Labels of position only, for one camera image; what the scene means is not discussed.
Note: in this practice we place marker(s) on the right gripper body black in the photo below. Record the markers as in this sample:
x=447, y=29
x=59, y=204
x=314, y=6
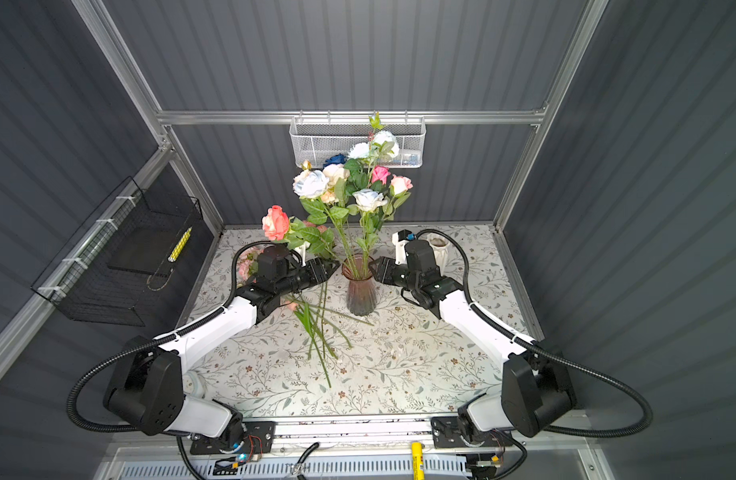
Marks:
x=396, y=274

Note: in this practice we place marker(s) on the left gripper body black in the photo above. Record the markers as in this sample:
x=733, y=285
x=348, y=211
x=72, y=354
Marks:
x=307, y=277

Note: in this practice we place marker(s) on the bundle of artificial flowers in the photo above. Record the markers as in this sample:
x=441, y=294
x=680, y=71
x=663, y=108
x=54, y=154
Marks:
x=311, y=318

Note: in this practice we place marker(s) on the white ribbed ceramic vase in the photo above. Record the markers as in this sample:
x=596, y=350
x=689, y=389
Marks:
x=440, y=246

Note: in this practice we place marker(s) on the coral red rose stem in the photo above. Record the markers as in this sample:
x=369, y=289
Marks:
x=278, y=227

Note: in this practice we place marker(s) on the light pink rose stem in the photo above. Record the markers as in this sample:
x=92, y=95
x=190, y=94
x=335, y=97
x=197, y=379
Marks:
x=398, y=193

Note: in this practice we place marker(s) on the pale blue white rose stem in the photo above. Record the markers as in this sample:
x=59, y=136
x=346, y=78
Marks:
x=309, y=185

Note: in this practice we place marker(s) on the magenta rose stem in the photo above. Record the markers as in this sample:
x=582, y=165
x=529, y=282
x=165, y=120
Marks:
x=380, y=174

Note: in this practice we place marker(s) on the cream pink rose stem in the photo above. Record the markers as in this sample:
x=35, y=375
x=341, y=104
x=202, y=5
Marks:
x=335, y=173

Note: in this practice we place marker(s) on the white green peony stem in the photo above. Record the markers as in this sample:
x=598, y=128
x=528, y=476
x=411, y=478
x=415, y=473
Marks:
x=380, y=148

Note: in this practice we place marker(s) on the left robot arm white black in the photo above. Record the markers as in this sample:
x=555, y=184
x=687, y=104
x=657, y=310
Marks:
x=146, y=388

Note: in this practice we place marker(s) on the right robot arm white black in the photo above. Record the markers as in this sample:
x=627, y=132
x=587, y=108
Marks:
x=535, y=391

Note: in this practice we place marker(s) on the pink glass vase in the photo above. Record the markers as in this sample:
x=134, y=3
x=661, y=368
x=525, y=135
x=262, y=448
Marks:
x=362, y=297

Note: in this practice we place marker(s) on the floral patterned table mat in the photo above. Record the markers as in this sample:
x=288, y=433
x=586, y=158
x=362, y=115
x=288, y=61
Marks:
x=402, y=359

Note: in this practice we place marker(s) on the yellow marker in black basket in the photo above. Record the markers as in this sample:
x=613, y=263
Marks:
x=179, y=246

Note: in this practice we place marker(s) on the small white clock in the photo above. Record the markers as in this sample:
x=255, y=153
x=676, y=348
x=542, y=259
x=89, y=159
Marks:
x=194, y=384

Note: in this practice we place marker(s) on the yellow tool at front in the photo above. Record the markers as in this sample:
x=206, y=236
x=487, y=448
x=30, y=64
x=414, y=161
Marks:
x=417, y=461

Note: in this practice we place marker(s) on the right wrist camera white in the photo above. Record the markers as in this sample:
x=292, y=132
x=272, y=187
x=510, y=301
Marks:
x=400, y=240

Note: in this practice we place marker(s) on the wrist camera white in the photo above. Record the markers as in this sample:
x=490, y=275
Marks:
x=302, y=251
x=400, y=240

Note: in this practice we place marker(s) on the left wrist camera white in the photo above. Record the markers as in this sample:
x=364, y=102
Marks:
x=302, y=251

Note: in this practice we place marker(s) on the white wire mesh basket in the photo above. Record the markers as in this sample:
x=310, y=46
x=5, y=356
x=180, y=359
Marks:
x=317, y=144

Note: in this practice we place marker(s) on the black wire basket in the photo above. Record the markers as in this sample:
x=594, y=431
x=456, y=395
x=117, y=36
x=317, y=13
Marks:
x=118, y=271

